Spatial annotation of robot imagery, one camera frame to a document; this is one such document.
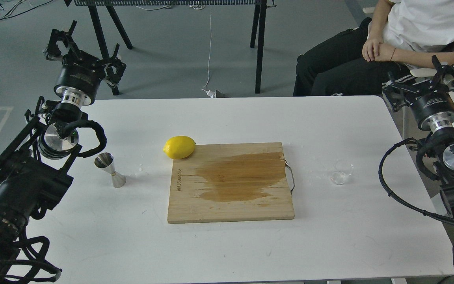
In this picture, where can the steel double jigger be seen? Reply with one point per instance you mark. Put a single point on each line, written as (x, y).
(105, 161)

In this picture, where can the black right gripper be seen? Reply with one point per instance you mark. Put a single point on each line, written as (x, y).
(433, 111)

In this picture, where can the wooden cutting board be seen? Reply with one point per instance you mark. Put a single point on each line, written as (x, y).
(230, 183)

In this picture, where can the clear glass measuring cup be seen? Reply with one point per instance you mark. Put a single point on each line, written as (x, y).
(343, 171)

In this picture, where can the seated person white shirt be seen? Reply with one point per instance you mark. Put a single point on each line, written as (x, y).
(400, 36)

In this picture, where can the yellow lemon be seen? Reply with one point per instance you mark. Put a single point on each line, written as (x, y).
(179, 147)

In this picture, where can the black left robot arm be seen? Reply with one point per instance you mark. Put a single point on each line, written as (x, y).
(34, 167)

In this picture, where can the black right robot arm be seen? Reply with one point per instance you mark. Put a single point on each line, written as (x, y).
(434, 159)

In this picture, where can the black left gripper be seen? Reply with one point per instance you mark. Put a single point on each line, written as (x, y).
(81, 75)

